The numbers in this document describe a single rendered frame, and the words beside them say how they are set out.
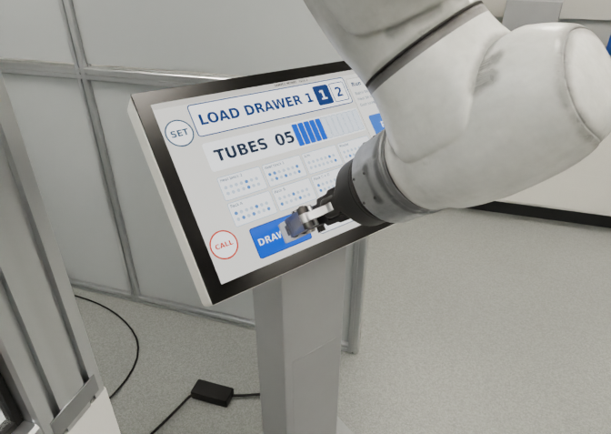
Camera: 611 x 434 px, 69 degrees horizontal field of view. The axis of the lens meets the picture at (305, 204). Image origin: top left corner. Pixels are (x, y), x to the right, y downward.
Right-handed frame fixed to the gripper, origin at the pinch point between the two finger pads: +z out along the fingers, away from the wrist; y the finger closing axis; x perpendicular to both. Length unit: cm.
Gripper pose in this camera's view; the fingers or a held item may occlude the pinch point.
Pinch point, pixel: (295, 227)
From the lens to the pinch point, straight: 61.6
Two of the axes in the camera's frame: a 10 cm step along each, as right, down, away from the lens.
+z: -4.6, 2.7, 8.5
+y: -8.0, 2.9, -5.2
